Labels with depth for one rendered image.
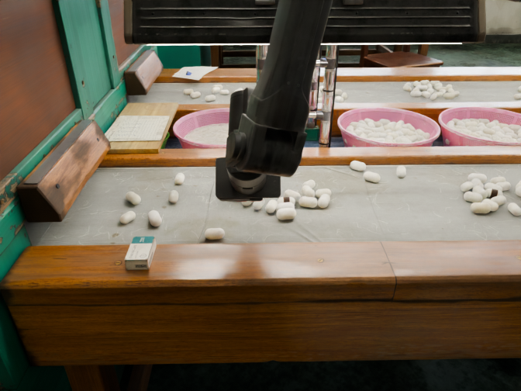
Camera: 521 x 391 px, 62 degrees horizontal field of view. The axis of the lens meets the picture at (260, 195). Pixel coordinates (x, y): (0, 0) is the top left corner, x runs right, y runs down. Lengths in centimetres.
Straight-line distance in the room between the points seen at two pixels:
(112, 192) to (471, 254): 69
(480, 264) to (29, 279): 68
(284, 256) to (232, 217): 18
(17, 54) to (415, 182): 80
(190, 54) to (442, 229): 293
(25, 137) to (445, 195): 81
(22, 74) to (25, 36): 7
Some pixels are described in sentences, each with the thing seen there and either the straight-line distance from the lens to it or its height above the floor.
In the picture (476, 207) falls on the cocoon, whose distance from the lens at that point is 92.
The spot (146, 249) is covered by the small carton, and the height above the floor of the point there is 79.
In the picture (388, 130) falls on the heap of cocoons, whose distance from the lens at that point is 125.
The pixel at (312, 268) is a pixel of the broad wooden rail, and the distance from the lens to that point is 67.
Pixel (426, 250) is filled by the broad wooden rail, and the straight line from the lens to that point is 75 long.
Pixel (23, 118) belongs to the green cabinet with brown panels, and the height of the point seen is 93.
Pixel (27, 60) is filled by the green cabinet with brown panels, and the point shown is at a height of 101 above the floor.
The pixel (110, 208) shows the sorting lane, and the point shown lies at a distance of 90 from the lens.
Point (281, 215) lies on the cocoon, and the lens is 81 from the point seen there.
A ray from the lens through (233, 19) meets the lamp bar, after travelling 80.
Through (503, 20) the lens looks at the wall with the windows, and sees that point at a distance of 682.
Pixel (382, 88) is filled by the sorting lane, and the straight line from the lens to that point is 164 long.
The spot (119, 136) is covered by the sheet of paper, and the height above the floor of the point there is 78.
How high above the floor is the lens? 120
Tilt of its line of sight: 31 degrees down
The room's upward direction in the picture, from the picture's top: straight up
